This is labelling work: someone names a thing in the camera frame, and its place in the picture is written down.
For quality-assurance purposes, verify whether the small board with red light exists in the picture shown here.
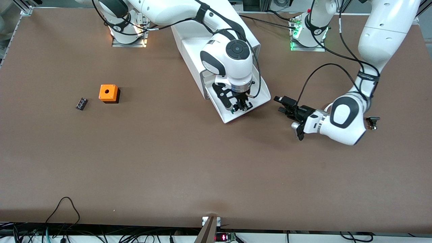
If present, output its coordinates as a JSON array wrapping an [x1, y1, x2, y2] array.
[[215, 232, 237, 243]]

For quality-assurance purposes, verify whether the thick black table cable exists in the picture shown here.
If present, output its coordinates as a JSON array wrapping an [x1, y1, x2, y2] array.
[[238, 15, 297, 29]]

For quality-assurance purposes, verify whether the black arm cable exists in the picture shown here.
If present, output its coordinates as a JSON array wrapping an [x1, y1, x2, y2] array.
[[92, 0, 262, 99], [296, 0, 382, 106]]

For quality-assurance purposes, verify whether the thin black looped cable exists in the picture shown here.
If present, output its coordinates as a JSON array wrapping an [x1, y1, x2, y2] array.
[[45, 197, 81, 226]]

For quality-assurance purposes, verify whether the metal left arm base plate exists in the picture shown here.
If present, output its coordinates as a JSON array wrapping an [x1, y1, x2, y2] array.
[[289, 15, 326, 52]]

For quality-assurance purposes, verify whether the grey camera mount beam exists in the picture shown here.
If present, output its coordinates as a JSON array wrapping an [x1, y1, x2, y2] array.
[[194, 216, 221, 243]]

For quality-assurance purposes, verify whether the dark equipment box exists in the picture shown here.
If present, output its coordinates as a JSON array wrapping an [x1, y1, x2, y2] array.
[[242, 0, 270, 12]]

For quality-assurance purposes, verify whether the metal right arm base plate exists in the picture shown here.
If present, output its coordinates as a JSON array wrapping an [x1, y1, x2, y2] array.
[[111, 8, 151, 48]]

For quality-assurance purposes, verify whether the tangled black cable bundle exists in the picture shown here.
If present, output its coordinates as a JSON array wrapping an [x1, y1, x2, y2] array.
[[0, 223, 203, 243]]

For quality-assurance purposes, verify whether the small black switch component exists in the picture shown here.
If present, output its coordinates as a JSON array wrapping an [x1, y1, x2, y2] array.
[[366, 116, 381, 131]]

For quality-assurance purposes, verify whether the orange box with hole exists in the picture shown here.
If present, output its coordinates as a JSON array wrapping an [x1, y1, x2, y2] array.
[[99, 84, 121, 104]]

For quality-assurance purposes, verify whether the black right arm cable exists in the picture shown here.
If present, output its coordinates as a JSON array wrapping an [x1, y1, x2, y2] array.
[[92, 0, 262, 99]]

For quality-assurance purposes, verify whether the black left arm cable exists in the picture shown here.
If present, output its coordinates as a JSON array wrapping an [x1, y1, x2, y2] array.
[[296, 0, 382, 106]]

